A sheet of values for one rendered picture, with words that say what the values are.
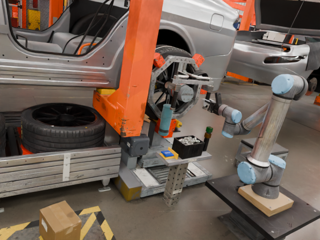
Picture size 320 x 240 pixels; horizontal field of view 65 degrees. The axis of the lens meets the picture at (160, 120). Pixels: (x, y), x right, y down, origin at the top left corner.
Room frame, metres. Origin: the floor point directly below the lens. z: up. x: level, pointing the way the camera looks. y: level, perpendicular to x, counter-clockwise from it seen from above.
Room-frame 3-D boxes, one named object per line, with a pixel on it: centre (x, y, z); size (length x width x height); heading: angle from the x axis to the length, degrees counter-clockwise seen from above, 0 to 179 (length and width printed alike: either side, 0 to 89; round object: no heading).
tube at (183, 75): (1.99, -0.07, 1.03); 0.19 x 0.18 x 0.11; 36
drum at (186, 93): (2.09, -0.12, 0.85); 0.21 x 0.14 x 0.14; 36
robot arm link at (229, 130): (1.82, -0.54, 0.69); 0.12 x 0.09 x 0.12; 119
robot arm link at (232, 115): (1.82, -0.52, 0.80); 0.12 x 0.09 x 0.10; 36
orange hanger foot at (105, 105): (2.06, 0.43, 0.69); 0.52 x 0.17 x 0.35; 36
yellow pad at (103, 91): (2.19, 0.53, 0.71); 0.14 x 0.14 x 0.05; 36
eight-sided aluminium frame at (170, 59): (2.14, -0.08, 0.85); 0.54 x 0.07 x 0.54; 126
